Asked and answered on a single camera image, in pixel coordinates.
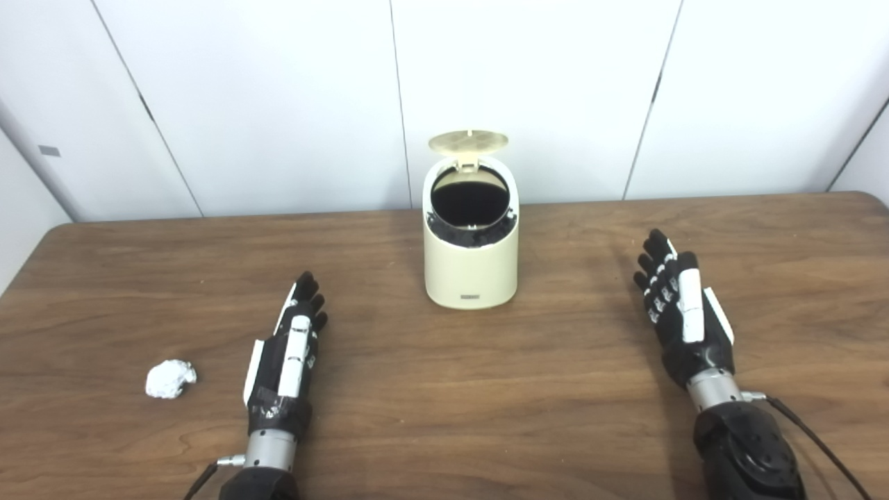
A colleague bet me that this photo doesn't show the cream round bin lid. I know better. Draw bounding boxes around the cream round bin lid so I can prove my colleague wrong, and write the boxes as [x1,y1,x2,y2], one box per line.
[428,129,508,173]

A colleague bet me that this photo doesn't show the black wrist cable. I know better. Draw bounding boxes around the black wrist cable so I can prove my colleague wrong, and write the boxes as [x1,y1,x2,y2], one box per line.
[740,391,872,500]
[184,455,247,500]

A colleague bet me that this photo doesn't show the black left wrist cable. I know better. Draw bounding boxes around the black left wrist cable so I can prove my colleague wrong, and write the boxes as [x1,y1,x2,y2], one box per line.
[184,455,247,500]

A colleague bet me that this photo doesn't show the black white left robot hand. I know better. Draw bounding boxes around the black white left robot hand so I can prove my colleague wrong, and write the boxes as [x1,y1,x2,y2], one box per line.
[242,271,329,440]

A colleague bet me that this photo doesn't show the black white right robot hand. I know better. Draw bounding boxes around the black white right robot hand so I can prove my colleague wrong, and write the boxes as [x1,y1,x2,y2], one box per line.
[633,228,736,388]

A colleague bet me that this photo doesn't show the white paper ball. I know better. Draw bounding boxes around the white paper ball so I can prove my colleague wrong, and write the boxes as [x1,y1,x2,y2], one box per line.
[145,359,198,400]

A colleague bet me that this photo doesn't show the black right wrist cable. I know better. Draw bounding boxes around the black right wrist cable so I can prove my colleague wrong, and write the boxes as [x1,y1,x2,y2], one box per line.
[740,391,872,500]

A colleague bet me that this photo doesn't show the cream-colored bin body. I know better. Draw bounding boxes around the cream-colored bin body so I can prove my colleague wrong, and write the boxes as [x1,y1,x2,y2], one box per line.
[422,156,520,310]

